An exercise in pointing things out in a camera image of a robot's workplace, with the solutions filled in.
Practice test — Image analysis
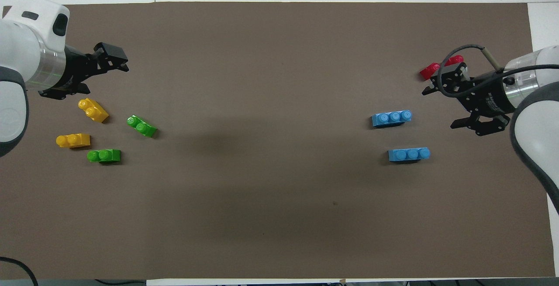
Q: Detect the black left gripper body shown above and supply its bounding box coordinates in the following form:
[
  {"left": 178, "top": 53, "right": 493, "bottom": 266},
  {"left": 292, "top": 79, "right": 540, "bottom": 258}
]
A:
[{"left": 55, "top": 45, "right": 99, "bottom": 90}]

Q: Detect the yellow two-stud toy block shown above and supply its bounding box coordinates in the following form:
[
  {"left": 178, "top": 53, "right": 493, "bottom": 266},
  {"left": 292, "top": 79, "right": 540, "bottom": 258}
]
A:
[
  {"left": 78, "top": 98, "right": 109, "bottom": 124},
  {"left": 56, "top": 133, "right": 91, "bottom": 148}
]

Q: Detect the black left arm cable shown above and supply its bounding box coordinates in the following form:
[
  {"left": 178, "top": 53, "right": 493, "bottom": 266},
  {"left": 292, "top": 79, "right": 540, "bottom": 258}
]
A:
[{"left": 0, "top": 256, "right": 39, "bottom": 286}]

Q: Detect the blue three-stud toy block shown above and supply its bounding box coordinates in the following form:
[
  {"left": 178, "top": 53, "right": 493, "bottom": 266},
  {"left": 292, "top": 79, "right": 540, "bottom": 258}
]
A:
[
  {"left": 388, "top": 147, "right": 431, "bottom": 162},
  {"left": 371, "top": 110, "right": 413, "bottom": 128}
]

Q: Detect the green two-stud toy block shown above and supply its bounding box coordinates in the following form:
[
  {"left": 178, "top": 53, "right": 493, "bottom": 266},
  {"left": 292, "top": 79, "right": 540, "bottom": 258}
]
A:
[
  {"left": 127, "top": 115, "right": 158, "bottom": 138},
  {"left": 87, "top": 148, "right": 121, "bottom": 163}
]

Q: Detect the brown table mat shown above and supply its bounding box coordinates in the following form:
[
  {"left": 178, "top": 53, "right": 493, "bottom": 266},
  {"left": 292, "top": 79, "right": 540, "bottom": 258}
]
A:
[{"left": 0, "top": 1, "right": 556, "bottom": 280}]

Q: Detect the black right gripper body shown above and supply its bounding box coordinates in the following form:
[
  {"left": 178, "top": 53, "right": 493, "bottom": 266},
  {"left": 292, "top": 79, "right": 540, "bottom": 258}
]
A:
[{"left": 463, "top": 70, "right": 516, "bottom": 119}]

